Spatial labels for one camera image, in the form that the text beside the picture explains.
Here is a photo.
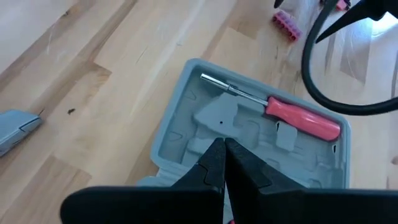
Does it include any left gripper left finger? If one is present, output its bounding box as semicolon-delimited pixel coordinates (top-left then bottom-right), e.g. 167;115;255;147
60;138;226;224

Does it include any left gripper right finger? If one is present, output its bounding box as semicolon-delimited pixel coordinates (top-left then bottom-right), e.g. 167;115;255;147
225;138;398;224

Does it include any small pink tool piece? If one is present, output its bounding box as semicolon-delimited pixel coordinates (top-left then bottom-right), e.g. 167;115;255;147
272;9;303;42

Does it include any pink thick-handled tool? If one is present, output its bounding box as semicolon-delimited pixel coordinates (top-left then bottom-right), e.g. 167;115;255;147
200;73;342;142

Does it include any grey plastic tool case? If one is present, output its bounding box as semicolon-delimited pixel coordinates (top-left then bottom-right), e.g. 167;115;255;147
136;58;352;224

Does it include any grey utility knife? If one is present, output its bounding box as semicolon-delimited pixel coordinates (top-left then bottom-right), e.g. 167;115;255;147
0;108;43;158

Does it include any black looped cable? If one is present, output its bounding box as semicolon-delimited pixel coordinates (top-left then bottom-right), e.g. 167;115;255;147
300;0;398;116

